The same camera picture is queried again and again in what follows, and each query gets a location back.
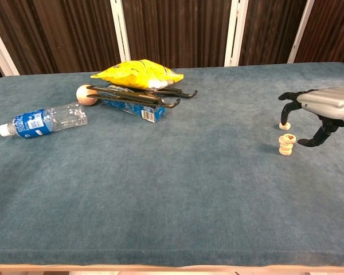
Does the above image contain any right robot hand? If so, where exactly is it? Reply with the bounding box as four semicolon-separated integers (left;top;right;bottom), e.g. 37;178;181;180
277;87;344;148

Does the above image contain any blue cardboard box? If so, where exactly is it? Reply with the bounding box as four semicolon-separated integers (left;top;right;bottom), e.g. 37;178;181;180
101;84;167;124

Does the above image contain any brown slatted partition panel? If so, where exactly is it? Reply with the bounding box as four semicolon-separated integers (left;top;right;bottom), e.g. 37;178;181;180
110;0;243;69
288;0;344;64
225;0;316;67
0;0;131;77

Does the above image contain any wooden ball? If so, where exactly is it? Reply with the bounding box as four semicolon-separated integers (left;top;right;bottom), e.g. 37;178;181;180
76;84;99;107

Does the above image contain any blue table cloth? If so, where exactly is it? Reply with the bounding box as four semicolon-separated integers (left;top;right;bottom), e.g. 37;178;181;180
0;61;344;267

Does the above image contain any clear plastic water bottle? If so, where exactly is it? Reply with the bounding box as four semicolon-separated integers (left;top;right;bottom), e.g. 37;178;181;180
0;102;88;139

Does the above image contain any yellow snack bag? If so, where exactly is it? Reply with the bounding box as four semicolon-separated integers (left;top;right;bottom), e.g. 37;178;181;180
90;59;185;91

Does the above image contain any black folding stand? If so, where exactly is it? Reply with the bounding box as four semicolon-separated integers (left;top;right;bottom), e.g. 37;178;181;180
87;85;198;109

